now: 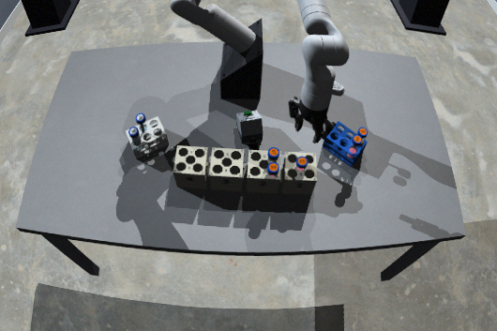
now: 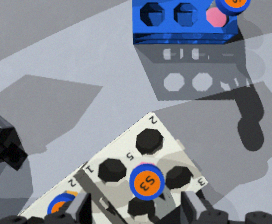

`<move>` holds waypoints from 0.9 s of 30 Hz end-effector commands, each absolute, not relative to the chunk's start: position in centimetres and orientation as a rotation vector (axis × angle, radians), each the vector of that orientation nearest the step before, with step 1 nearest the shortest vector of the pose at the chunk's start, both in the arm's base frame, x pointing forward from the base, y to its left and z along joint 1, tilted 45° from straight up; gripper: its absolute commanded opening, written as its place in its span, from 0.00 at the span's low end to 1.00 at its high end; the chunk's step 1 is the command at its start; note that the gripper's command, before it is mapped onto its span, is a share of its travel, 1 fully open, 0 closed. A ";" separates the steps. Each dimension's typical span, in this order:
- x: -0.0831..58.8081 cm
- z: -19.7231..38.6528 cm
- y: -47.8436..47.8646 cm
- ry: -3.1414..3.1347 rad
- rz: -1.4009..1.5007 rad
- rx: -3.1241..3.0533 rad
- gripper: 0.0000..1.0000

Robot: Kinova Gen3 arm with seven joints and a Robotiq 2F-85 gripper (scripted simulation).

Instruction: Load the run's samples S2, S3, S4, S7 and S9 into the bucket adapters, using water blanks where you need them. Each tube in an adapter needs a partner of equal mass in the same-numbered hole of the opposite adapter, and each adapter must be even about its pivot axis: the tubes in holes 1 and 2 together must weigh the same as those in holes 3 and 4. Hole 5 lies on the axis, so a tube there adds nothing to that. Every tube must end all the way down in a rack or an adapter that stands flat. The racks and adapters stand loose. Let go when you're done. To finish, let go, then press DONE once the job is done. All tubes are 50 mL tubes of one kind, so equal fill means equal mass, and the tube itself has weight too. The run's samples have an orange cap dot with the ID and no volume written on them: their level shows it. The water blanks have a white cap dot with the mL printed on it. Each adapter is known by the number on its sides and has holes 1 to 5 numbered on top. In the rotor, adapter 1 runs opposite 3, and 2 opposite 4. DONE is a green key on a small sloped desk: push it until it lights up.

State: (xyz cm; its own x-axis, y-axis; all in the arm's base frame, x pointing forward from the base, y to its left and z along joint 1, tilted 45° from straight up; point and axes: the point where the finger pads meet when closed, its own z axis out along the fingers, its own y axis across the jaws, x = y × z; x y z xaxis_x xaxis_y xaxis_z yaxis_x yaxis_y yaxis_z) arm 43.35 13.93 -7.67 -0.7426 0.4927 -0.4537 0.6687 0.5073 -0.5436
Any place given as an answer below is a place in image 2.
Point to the white button box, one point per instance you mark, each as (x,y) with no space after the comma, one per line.
(12,155)

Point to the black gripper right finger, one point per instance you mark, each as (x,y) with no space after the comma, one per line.
(195,211)

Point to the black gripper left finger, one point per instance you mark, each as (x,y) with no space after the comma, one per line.
(78,211)

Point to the blue tube rack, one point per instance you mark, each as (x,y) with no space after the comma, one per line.
(187,23)

